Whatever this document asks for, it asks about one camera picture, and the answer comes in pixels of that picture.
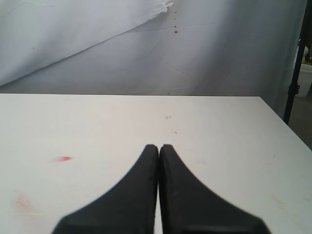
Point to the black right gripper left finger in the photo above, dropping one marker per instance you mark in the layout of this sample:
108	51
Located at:
127	208

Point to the white bucket in background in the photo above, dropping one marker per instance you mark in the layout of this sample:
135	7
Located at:
304	80

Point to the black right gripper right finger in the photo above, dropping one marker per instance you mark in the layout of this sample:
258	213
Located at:
189	207

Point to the white backdrop cloth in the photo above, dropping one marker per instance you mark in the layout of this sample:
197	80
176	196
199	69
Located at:
149	47

